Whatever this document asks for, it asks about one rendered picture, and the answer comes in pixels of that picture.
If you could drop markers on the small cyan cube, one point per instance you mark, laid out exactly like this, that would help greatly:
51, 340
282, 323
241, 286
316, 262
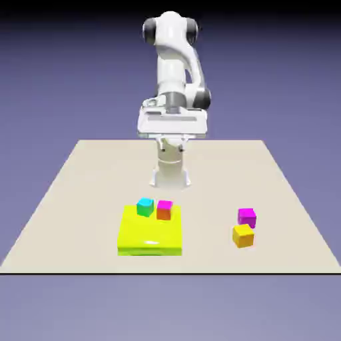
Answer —
145, 207

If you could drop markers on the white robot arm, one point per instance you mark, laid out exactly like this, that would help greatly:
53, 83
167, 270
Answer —
173, 53

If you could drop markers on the small orange cube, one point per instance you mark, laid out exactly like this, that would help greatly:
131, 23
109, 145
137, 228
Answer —
164, 211

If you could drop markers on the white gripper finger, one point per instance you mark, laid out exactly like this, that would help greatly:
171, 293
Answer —
161, 144
182, 144

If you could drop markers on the small yellow cube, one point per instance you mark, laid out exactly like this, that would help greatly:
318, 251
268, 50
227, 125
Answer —
243, 235

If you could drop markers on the small magenta cube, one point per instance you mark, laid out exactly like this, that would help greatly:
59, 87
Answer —
247, 217

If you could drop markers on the large yellow box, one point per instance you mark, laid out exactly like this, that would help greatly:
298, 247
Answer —
149, 231

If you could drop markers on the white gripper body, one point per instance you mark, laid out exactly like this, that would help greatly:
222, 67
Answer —
172, 125

